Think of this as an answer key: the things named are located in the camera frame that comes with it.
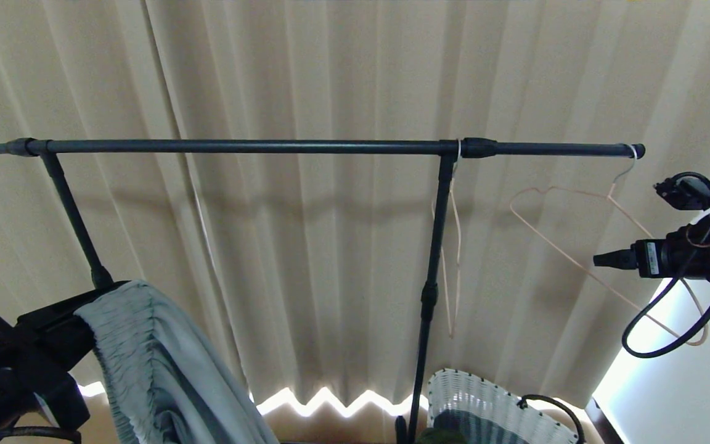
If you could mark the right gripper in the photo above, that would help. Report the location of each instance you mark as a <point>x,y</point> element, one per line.
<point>694,256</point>

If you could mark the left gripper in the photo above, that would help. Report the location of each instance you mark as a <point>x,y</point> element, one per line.
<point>28,388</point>

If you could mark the pale grey shorts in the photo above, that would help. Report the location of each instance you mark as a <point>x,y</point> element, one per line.
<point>164,370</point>

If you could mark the pink clothes hanger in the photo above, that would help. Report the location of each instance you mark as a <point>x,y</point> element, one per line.
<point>552,243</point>
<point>458,234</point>

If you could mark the white laundry basket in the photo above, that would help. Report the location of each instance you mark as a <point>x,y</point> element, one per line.
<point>472,401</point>

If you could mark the black clothes rack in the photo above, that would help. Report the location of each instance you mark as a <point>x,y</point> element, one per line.
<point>269,147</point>

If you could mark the beige curtain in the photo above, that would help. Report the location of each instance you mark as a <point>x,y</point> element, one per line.
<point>330,277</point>

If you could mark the green garment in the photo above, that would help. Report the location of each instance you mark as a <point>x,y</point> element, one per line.
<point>441,438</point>

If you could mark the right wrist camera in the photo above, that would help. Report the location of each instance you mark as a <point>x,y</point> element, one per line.
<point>691,191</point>

